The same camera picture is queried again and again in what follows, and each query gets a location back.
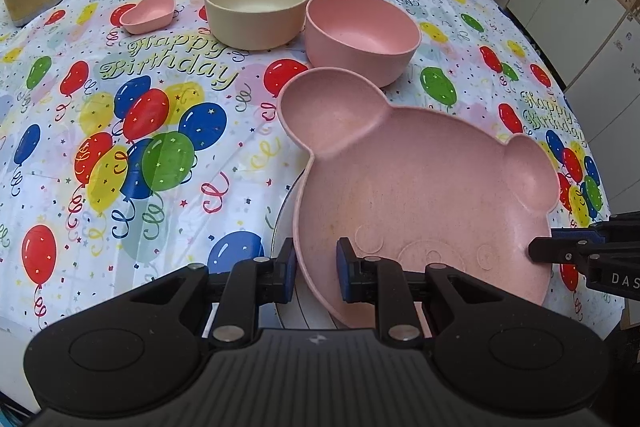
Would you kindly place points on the pink heart-shaped dish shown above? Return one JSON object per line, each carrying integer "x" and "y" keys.
{"x": 147, "y": 14}

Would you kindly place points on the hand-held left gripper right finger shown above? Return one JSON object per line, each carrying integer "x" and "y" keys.
{"x": 345, "y": 269}

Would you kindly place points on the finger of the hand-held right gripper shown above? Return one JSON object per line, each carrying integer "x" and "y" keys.
{"x": 585, "y": 232}
{"x": 550, "y": 249}

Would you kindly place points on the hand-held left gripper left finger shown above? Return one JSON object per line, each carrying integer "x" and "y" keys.
{"x": 287, "y": 269}

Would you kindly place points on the pink bowl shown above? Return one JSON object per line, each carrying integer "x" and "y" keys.
{"x": 350, "y": 57}

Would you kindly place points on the large white plate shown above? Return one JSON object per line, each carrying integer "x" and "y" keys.
{"x": 310, "y": 314}

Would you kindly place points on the cream bowl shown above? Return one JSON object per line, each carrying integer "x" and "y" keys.
{"x": 255, "y": 29}

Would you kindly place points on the pink bear-shaped plate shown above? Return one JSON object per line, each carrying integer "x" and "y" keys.
{"x": 425, "y": 187}

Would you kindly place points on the balloon-printed tablecloth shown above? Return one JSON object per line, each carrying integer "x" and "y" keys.
{"x": 150, "y": 57}

